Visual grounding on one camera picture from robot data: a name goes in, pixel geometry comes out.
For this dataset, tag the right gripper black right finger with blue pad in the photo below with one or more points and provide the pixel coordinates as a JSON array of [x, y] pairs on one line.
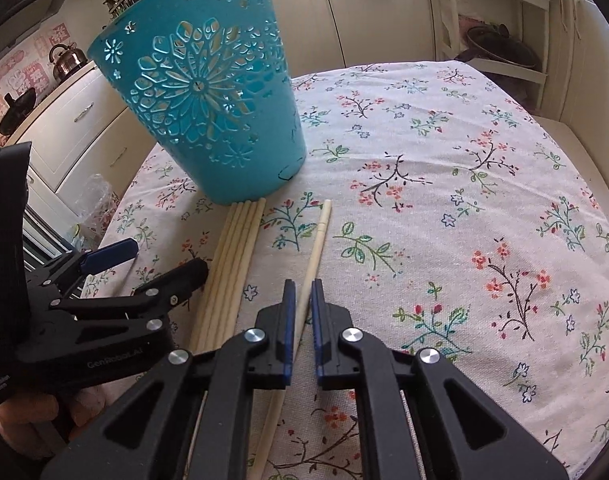
[[419, 416]]

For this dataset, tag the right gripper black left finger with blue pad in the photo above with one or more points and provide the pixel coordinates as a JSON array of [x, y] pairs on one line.
[[189, 416]]

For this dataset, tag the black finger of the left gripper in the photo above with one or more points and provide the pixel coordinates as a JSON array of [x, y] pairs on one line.
[[152, 300]]

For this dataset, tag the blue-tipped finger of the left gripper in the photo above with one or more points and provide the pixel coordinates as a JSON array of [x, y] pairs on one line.
[[70, 270]]

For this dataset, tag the single cream chopstick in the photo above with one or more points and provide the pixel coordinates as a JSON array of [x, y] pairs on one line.
[[278, 397]]

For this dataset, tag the white lower kitchen cabinets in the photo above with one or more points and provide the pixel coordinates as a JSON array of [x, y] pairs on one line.
[[84, 128]]

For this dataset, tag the person's left hand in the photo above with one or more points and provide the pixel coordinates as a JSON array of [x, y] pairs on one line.
[[20, 414]]

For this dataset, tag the clear plastic bag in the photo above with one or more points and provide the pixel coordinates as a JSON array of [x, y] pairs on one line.
[[94, 210]]

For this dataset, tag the cream chopstick of bundle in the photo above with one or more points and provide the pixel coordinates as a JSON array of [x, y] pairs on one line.
[[218, 260], [224, 294], [244, 269], [208, 333]]

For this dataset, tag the black wok on stove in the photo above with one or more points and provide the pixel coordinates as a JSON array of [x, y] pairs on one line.
[[18, 110]]

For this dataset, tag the steel kettle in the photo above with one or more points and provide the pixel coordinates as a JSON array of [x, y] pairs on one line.
[[66, 61]]

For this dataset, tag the teal perforated plastic basket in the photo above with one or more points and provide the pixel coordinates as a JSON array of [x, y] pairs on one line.
[[209, 80]]

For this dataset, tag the dark pan on rack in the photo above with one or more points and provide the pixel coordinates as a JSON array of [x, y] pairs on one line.
[[496, 44]]

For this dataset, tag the white shelf rack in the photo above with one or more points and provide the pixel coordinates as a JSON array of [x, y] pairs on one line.
[[527, 21]]

